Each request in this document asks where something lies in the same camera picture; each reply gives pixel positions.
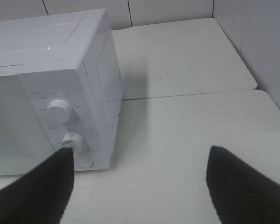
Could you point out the white microwave oven body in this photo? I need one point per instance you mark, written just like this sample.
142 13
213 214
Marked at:
72 57

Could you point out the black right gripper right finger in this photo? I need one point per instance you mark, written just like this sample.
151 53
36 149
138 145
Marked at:
240 194

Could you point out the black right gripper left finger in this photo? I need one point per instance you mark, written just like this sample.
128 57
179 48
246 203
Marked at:
41 195

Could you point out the round white door button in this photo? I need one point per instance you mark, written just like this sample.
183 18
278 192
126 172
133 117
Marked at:
83 161

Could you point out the upper white power knob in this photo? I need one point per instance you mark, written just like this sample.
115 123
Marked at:
59 111

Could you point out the white microwave door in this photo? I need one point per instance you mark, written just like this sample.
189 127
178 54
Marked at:
23 142

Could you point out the white timer knob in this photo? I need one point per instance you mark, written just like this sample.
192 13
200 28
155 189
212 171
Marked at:
73 140

